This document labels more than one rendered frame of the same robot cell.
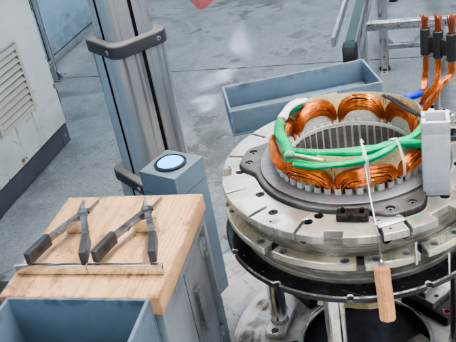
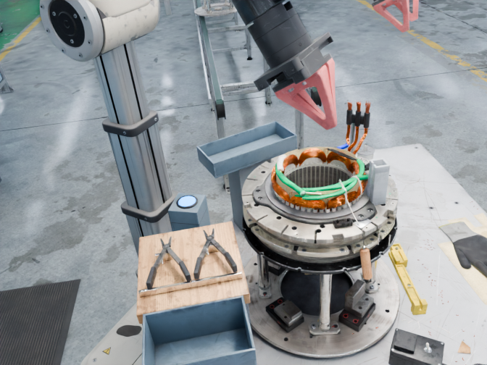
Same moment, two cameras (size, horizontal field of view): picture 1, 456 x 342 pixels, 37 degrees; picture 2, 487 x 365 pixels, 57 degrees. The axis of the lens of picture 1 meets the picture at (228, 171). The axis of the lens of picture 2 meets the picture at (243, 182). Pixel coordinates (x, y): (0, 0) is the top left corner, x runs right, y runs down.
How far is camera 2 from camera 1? 0.32 m
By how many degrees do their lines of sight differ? 20
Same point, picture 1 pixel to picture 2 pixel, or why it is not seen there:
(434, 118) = (377, 163)
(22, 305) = (154, 317)
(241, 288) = not seen: hidden behind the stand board
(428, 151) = (377, 182)
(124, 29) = (135, 116)
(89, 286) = (197, 295)
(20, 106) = not seen: outside the picture
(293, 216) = (308, 229)
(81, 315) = (196, 315)
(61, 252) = (161, 276)
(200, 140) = (104, 169)
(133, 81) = (142, 150)
